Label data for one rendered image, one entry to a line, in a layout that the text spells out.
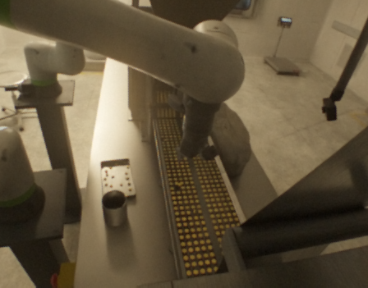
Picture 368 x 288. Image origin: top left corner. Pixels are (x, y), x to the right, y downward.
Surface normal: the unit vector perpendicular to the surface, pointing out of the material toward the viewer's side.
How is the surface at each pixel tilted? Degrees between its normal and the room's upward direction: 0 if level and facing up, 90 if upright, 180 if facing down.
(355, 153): 109
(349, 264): 0
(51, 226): 0
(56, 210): 0
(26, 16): 100
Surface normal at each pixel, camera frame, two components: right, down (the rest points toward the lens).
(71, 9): 0.15, 0.26
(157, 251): 0.12, -0.80
